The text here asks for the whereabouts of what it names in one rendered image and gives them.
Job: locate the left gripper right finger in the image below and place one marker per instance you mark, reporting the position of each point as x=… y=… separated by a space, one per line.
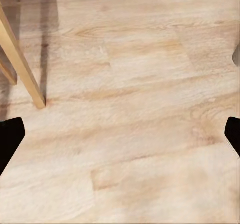
x=232 y=132

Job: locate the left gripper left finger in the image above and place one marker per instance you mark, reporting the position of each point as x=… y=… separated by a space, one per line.
x=12 y=132

